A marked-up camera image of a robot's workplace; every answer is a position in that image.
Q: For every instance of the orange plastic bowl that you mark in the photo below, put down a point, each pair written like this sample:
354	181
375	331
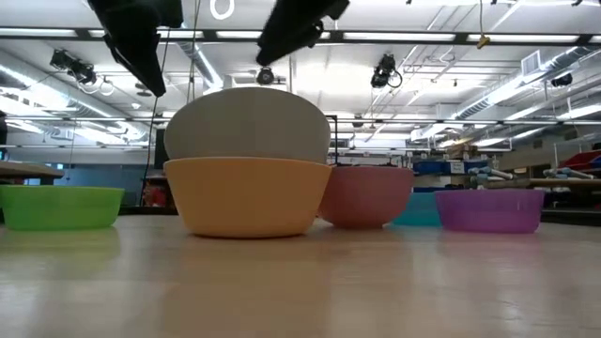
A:
246	197

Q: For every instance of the red background object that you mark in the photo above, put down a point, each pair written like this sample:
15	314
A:
157	193

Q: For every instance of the green plastic bowl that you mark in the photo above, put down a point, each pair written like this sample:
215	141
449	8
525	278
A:
61	206

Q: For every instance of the white plastic bowl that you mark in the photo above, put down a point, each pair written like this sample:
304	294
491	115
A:
246	124

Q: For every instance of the silver ventilation duct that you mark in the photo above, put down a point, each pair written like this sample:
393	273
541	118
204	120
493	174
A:
540	75

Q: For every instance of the wooden background table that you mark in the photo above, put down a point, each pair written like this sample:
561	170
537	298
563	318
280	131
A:
28	170

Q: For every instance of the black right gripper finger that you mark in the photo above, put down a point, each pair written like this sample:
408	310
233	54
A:
286	33

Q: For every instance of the blue storage bin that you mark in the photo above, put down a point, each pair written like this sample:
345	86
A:
443	167

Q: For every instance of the teal plastic bowl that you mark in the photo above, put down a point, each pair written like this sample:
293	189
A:
420	209

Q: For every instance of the red storage bin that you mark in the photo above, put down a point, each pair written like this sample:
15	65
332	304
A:
582	160

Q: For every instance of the black ceiling camera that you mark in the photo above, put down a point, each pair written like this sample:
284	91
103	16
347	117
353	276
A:
384	70
265	76
75	66

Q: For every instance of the purple plastic bowl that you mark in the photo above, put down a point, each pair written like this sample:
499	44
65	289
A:
490	211

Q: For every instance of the black overhead frame beam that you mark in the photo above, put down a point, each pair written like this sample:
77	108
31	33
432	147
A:
422	30

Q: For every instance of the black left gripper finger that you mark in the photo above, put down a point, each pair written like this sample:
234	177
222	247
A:
141	61

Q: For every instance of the pink plastic bowl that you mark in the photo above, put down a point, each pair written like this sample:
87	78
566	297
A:
368	197

